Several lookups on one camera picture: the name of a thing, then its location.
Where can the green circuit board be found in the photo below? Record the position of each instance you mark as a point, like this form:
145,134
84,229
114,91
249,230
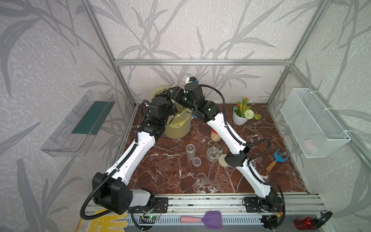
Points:
147,218

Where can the red lid oatmeal jar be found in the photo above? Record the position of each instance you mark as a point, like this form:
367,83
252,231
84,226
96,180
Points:
215,136

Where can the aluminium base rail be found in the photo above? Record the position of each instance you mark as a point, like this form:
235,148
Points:
237,204

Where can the white pot artificial flowers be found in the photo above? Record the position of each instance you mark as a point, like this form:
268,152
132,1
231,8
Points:
242,112

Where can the clear oatmeal jar small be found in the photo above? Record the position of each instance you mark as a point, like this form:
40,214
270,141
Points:
190,151

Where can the clear plastic wall shelf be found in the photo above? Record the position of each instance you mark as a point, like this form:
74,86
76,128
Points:
76,133

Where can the white wire wall basket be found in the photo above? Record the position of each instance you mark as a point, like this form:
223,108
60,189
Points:
314,127

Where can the yellow dotted work glove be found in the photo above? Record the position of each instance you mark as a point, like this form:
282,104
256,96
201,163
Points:
108,223

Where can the mesh trash bin yellow bag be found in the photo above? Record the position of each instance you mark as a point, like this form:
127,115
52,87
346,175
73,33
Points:
175,127

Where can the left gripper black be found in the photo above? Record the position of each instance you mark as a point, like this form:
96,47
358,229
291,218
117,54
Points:
163,95

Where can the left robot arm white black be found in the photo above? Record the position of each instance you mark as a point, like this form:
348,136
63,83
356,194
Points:
110,190

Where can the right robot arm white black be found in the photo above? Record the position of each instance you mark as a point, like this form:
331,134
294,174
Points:
237,158

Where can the purple scoop pink handle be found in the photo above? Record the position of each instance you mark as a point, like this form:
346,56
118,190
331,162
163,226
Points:
211,220

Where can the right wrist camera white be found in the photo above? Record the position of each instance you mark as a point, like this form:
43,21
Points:
192,79

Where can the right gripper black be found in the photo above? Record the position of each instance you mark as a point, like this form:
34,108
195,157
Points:
177,93

